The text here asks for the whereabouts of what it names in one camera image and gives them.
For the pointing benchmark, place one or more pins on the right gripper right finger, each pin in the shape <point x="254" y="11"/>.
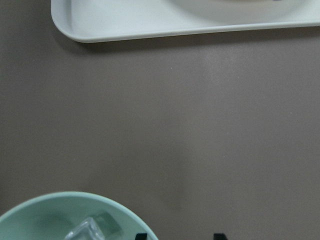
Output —
<point x="219" y="236"/>

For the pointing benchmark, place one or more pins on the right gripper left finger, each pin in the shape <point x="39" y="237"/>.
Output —
<point x="141" y="236"/>

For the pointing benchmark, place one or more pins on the mint green bowl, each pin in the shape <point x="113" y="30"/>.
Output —
<point x="53" y="216"/>

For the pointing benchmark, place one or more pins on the ice cubes in green bowl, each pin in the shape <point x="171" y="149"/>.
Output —
<point x="100" y="226"/>

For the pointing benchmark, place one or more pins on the cream serving tray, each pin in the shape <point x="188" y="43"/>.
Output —
<point x="96" y="21"/>

